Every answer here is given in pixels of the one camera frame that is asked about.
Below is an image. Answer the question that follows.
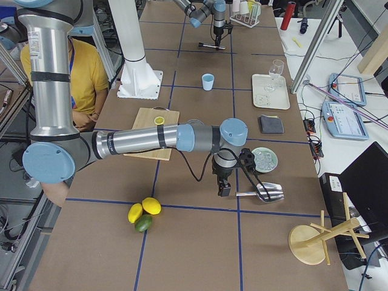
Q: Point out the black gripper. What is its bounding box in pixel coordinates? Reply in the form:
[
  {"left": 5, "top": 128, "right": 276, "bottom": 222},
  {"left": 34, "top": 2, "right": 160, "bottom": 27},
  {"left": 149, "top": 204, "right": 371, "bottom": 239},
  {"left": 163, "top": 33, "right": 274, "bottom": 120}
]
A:
[
  {"left": 212, "top": 163, "right": 235, "bottom": 197},
  {"left": 213, "top": 25, "right": 233, "bottom": 43}
]

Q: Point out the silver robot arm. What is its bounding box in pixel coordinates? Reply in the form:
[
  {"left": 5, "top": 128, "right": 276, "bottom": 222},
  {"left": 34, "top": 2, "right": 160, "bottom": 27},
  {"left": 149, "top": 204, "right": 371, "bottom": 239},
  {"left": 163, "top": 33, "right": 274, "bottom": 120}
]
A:
[
  {"left": 18, "top": 1, "right": 248, "bottom": 196},
  {"left": 173, "top": 0, "right": 233, "bottom": 50}
]

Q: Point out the pink plastic cup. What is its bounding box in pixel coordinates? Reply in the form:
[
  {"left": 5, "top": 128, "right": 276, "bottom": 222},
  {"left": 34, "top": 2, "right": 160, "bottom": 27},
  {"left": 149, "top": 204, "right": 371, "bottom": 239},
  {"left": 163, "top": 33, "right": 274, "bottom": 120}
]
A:
[{"left": 232, "top": 0, "right": 240, "bottom": 13}]

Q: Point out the white plastic cup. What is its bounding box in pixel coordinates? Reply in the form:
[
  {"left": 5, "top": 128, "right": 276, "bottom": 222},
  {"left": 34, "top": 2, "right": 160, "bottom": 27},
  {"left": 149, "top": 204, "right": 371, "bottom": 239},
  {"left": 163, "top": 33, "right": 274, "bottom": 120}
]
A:
[{"left": 239, "top": 1, "right": 249, "bottom": 15}]

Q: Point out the light blue plastic cup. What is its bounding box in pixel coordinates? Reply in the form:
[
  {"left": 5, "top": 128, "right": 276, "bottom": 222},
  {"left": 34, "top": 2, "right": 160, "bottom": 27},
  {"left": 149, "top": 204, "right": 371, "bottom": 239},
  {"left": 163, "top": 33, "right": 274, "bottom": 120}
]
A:
[{"left": 201, "top": 73, "right": 215, "bottom": 91}]

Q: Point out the yellow plastic cup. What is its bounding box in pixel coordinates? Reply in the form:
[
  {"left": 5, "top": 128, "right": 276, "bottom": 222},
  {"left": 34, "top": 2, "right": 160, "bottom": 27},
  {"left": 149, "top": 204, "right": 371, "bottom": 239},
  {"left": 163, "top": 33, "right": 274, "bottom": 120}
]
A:
[{"left": 247, "top": 0, "right": 255, "bottom": 12}]

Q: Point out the green plastic cup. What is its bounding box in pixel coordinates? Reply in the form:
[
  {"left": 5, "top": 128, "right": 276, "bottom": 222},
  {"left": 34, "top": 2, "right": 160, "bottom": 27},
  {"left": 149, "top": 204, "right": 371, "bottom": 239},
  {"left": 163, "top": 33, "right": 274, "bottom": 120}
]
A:
[{"left": 250, "top": 1, "right": 261, "bottom": 19}]

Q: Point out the yellow whole lemon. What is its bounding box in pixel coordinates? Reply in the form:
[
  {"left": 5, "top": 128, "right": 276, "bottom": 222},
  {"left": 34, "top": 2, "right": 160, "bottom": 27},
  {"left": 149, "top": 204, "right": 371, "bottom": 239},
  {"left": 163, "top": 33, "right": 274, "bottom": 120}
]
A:
[
  {"left": 141, "top": 197, "right": 162, "bottom": 215},
  {"left": 127, "top": 203, "right": 143, "bottom": 224}
]

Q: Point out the steel ice scoop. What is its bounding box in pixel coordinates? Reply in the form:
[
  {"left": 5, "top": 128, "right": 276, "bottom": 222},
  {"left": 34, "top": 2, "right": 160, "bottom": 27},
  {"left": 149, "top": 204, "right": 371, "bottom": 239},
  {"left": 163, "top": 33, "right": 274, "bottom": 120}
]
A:
[{"left": 236, "top": 182, "right": 284, "bottom": 203}]

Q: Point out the green bowl of ice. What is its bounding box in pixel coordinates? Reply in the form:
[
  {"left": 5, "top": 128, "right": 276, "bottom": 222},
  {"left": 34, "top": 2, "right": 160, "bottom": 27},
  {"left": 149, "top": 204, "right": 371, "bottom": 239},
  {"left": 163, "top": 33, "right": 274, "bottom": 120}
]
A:
[{"left": 251, "top": 147, "right": 278, "bottom": 173}]

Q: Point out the clear wine glass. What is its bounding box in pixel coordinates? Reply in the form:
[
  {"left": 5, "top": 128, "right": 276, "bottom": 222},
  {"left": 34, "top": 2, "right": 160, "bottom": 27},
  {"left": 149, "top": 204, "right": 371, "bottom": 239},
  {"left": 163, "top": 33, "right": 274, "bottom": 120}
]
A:
[{"left": 265, "top": 59, "right": 284, "bottom": 92}]

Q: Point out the cream bear serving tray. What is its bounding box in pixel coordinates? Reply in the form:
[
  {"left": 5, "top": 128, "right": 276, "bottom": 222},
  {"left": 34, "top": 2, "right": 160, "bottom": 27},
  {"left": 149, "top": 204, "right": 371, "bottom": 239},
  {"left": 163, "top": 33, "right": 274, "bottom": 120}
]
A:
[{"left": 252, "top": 74, "right": 290, "bottom": 110}]

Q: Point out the grey folded cloth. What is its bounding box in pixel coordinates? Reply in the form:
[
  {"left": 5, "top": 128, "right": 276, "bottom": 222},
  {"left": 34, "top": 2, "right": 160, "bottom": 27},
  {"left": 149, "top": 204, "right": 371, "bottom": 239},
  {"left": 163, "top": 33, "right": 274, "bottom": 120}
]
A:
[{"left": 258, "top": 115, "right": 284, "bottom": 134}]

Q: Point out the red water bottle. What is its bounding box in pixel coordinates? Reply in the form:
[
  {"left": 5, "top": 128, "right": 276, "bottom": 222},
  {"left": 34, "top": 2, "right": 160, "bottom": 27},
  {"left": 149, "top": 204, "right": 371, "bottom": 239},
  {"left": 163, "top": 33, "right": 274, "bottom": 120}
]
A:
[{"left": 280, "top": 1, "right": 296, "bottom": 31}]

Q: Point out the green lime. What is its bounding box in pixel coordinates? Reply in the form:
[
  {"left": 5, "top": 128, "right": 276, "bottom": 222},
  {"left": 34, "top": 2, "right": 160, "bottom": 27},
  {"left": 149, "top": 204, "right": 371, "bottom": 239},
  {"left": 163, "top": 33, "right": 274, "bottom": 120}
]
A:
[{"left": 135, "top": 214, "right": 153, "bottom": 233}]

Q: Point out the round wooden stand base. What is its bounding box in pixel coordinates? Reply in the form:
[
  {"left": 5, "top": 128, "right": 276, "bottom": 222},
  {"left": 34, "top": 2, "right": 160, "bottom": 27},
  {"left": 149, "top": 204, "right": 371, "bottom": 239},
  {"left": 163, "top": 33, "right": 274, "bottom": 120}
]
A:
[{"left": 288, "top": 192, "right": 369, "bottom": 265}]

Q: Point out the bamboo cutting board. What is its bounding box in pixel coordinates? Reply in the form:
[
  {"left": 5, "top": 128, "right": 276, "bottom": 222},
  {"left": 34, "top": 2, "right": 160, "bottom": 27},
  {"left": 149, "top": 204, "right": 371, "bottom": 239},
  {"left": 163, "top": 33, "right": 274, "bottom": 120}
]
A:
[{"left": 124, "top": 107, "right": 179, "bottom": 161}]

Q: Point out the blue teach pendant near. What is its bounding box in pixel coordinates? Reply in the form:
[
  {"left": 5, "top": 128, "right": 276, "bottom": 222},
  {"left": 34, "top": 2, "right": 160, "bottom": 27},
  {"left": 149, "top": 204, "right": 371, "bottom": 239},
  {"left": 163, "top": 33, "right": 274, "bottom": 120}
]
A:
[{"left": 322, "top": 101, "right": 369, "bottom": 141}]

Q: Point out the blue teach pendant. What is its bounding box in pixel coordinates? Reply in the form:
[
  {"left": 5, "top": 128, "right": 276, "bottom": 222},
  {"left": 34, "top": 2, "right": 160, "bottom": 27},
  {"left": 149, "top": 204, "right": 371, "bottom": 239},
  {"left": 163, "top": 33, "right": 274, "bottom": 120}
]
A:
[
  {"left": 329, "top": 73, "right": 367, "bottom": 106},
  {"left": 322, "top": 101, "right": 369, "bottom": 141}
]

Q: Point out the person in yellow shirt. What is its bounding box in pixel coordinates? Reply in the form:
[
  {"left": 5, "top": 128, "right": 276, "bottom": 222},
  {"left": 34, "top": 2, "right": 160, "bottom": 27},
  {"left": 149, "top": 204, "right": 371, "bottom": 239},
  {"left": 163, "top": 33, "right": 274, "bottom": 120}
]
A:
[{"left": 19, "top": 36, "right": 110, "bottom": 128}]

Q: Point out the black computer monitor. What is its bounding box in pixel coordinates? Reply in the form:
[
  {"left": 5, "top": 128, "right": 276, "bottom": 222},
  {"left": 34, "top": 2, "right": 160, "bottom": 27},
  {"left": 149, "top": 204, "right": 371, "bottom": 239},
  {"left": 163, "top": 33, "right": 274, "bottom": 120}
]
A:
[{"left": 339, "top": 142, "right": 387, "bottom": 243}]

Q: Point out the blue teach pendant far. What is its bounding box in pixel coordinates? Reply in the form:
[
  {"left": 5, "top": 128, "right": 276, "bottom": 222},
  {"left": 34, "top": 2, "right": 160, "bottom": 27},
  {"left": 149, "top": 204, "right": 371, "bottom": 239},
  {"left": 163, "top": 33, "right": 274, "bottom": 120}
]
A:
[{"left": 329, "top": 73, "right": 367, "bottom": 106}]

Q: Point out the white wire cup rack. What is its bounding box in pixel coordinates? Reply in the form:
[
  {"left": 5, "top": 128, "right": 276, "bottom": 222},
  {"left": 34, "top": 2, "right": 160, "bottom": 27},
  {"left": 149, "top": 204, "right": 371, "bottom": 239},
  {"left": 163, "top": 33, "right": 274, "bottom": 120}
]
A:
[{"left": 230, "top": 12, "right": 260, "bottom": 28}]

